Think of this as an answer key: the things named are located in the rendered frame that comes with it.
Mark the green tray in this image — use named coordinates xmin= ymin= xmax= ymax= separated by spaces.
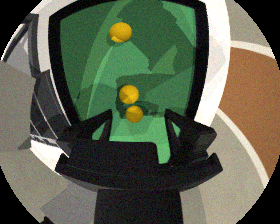
xmin=48 ymin=0 xmax=209 ymax=168

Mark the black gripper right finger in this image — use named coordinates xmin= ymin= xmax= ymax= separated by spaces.
xmin=164 ymin=109 xmax=217 ymax=167

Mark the grey slanted cover panel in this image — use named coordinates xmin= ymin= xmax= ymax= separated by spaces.
xmin=0 ymin=60 xmax=70 ymax=153

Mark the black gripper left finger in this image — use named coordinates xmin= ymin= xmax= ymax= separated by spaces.
xmin=60 ymin=109 xmax=113 ymax=141

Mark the yellow marble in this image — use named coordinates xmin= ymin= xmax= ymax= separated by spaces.
xmin=119 ymin=85 xmax=139 ymax=104
xmin=109 ymin=22 xmax=132 ymax=43
xmin=126 ymin=105 xmax=143 ymax=123

